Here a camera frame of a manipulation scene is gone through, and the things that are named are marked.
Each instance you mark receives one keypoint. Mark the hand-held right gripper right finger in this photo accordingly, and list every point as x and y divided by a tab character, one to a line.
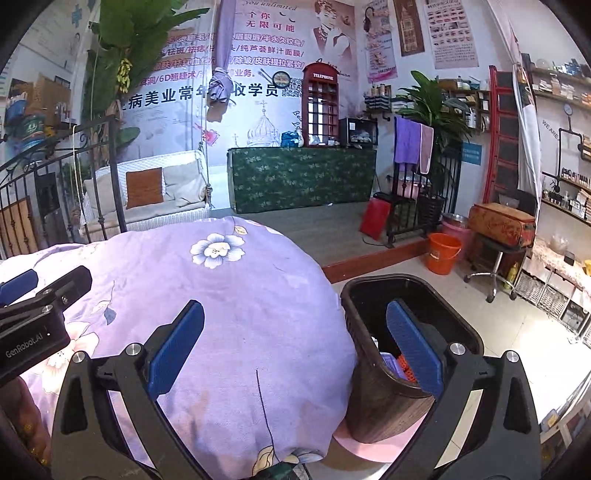
413	348

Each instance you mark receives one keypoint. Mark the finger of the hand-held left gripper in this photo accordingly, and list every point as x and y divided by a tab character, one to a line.
74	281
18	286

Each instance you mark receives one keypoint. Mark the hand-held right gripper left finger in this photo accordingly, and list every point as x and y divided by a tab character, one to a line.
178	348

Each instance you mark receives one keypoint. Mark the dark brown waste bin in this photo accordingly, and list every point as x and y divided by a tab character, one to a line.
378	406

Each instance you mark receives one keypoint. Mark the purple floral blanket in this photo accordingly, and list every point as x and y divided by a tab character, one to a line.
240	323

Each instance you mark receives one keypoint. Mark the white wicker swing sofa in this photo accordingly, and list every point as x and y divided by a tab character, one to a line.
147	221

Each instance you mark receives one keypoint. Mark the orange bucket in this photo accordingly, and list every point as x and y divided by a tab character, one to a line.
443	256

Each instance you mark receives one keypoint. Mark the chrome swivel stool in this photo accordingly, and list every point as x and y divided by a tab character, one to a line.
494	272

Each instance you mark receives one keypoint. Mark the pink sheet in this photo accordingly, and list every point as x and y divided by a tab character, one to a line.
364	452

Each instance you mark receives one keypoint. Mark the orange cushion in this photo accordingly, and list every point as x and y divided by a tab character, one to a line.
144	187

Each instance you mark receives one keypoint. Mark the yellow bottle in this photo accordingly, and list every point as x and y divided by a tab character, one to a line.
511	276

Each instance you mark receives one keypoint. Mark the pink basin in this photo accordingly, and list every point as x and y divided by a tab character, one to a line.
461	235

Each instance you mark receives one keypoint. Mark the red bag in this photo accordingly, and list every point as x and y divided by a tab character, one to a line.
375	219

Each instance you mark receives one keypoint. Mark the metal bowl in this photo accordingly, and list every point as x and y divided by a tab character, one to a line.
455	218

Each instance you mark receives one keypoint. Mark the wicker drawer unit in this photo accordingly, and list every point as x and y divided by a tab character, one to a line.
549	295

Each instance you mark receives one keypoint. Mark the beige cushion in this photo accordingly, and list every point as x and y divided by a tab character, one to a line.
184	184

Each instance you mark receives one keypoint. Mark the orange patterned suitcase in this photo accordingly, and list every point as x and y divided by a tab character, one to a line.
501	226

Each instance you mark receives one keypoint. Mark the green label drum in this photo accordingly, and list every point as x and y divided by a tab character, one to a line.
36	131

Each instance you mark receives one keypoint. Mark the black metal rack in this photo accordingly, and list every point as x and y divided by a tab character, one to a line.
443	175

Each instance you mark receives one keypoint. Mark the cardboard box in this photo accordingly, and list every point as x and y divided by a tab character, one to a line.
48	94

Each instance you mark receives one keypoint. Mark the pink towel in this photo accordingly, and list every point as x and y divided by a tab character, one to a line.
425	150

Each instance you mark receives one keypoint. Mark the green floral cabinet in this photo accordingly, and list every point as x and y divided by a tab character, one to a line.
300	180

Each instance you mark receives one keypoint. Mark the purple towel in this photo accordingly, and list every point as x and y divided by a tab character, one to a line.
407	141

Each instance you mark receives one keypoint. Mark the black display box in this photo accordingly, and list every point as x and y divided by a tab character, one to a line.
358	133

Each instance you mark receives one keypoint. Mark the red ladder shelf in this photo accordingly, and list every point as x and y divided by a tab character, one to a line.
505	138

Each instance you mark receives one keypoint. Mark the blue figurine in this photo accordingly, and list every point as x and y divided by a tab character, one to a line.
290	139

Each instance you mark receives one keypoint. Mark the hanging purple umbrella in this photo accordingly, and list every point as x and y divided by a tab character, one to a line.
220	87

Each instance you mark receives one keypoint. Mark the green potted plant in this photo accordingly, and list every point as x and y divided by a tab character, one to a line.
434	106

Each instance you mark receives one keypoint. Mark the banana plant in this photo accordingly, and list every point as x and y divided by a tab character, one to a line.
134	37

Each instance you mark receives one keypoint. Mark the white hanging cloth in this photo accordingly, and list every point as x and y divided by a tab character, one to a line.
526	115

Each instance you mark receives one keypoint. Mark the red telephone booth cabinet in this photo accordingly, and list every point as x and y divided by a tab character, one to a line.
319	106

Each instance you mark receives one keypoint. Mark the black metal bed frame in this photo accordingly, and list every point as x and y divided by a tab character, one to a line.
117	184

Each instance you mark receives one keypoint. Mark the blue wall sign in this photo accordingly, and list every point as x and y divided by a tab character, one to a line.
472	153

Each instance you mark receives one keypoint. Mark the small wall shelf with bottles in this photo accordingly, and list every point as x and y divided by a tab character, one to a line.
378	99

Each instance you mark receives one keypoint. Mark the long wall shelf with jars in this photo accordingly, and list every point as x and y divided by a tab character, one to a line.
561	87

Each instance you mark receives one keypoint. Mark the large printed wall poster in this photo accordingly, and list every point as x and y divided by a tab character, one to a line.
277	60

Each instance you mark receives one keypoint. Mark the pink portrait wall poster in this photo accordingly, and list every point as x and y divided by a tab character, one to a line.
381	46

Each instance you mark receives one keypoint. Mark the white chart wall poster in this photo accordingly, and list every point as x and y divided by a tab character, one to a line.
451	32

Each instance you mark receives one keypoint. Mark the brown tower wall poster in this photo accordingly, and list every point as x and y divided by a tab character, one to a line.
408	27

